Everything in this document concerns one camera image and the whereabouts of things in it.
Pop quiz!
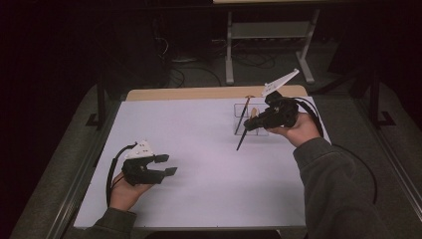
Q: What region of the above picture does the small black makeup brush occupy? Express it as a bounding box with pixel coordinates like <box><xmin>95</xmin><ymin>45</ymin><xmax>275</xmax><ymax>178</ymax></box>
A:
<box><xmin>234</xmin><ymin>95</ymin><xmax>256</xmax><ymax>135</ymax></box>

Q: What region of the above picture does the black metal post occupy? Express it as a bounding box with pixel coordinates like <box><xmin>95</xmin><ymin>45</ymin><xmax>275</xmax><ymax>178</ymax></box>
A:
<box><xmin>369</xmin><ymin>68</ymin><xmax>396</xmax><ymax>128</ymax></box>
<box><xmin>85</xmin><ymin>74</ymin><xmax>108</xmax><ymax>131</ymax></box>

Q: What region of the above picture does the black floor cable bundle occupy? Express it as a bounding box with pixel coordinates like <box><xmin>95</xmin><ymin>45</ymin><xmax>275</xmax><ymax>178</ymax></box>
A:
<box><xmin>155</xmin><ymin>36</ymin><xmax>223</xmax><ymax>88</ymax></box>

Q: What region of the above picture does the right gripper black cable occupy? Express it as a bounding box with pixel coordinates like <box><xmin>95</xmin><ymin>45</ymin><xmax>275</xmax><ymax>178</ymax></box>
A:
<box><xmin>292</xmin><ymin>97</ymin><xmax>378</xmax><ymax>205</ymax></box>

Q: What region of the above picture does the clear acrylic organizer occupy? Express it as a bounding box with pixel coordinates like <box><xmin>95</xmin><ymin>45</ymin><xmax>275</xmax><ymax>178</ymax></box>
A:
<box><xmin>233</xmin><ymin>103</ymin><xmax>277</xmax><ymax>136</ymax></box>

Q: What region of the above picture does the grey metal desk frame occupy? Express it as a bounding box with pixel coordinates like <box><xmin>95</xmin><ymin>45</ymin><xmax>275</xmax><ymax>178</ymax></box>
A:
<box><xmin>224</xmin><ymin>9</ymin><xmax>321</xmax><ymax>86</ymax></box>

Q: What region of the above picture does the person's right hand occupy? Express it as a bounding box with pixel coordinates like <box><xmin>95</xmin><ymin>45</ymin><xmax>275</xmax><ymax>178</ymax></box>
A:
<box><xmin>267</xmin><ymin>112</ymin><xmax>322</xmax><ymax>148</ymax></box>

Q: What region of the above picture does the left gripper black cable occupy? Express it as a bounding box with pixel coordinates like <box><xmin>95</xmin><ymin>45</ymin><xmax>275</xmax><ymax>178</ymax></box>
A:
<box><xmin>105</xmin><ymin>141</ymin><xmax>138</xmax><ymax>207</ymax></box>

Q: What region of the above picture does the white table mat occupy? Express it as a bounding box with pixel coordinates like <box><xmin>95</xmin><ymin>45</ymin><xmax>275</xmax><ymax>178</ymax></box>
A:
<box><xmin>73</xmin><ymin>96</ymin><xmax>332</xmax><ymax>230</ymax></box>

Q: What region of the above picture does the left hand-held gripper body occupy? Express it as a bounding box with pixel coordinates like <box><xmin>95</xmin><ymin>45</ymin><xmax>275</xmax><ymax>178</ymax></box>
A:
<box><xmin>120</xmin><ymin>139</ymin><xmax>165</xmax><ymax>187</ymax></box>

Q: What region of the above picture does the large black makeup brush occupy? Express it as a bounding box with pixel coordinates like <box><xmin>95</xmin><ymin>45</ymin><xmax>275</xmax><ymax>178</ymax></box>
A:
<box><xmin>235</xmin><ymin>107</ymin><xmax>259</xmax><ymax>151</ymax></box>

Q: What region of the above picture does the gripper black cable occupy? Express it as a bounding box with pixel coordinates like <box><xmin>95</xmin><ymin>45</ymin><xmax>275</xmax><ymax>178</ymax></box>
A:
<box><xmin>292</xmin><ymin>97</ymin><xmax>378</xmax><ymax>205</ymax></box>
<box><xmin>105</xmin><ymin>141</ymin><xmax>138</xmax><ymax>207</ymax></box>

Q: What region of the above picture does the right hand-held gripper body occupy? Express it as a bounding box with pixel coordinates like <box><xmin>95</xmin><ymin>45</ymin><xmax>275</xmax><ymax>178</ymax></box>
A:
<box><xmin>261</xmin><ymin>68</ymin><xmax>301</xmax><ymax>129</ymax></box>

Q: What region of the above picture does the person's left hand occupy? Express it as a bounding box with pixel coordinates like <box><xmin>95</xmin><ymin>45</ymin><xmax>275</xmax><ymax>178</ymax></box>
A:
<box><xmin>108</xmin><ymin>171</ymin><xmax>153</xmax><ymax>212</ymax></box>

